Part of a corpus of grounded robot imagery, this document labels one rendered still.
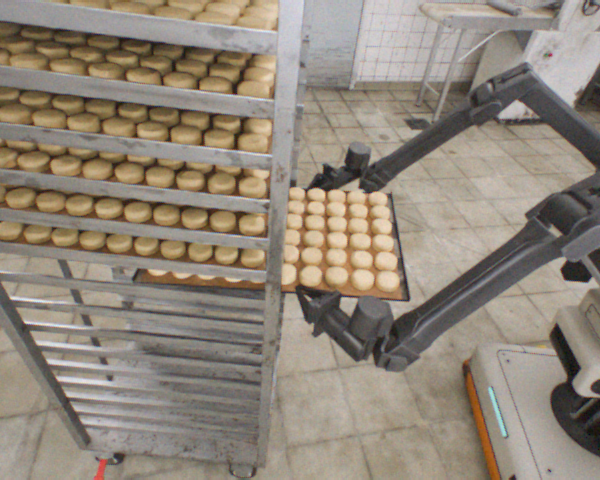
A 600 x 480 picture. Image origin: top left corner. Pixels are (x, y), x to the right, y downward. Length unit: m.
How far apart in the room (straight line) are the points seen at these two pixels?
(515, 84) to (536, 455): 1.21
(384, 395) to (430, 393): 0.21
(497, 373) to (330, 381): 0.68
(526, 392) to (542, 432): 0.15
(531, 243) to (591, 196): 0.11
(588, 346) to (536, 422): 0.47
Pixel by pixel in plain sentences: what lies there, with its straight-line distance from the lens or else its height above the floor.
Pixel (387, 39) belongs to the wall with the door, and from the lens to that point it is 4.76.
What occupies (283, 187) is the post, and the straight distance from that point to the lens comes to 0.65.
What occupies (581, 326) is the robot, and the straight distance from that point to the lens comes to 1.49.
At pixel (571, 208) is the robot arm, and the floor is 1.32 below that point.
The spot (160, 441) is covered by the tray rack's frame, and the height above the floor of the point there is 0.15.
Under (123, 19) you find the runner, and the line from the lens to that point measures 0.64.
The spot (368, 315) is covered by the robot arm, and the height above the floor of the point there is 1.11.
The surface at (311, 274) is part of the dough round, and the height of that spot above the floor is 1.02.
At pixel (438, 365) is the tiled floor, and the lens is 2.13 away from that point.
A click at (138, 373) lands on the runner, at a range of 1.26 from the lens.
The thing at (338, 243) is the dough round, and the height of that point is 1.03.
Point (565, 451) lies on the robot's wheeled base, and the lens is 1.81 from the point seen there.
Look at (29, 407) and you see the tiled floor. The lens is 2.06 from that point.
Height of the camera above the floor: 1.66
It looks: 41 degrees down
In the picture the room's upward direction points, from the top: 7 degrees clockwise
